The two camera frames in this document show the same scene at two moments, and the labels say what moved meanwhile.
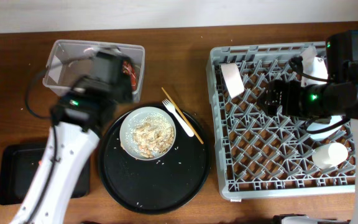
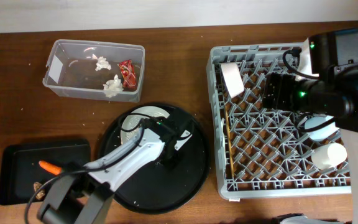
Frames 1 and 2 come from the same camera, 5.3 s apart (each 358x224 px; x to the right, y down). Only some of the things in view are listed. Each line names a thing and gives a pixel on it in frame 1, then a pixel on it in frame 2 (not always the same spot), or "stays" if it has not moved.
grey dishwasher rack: (261, 155) stays
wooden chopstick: (182, 115) -> (229, 142)
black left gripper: (124, 78) -> (173, 137)
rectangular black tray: (17, 165) stays
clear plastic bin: (69, 60) stays
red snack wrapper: (128, 68) stays
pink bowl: (233, 78) stays
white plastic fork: (173, 108) -> (222, 139)
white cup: (329, 155) stays
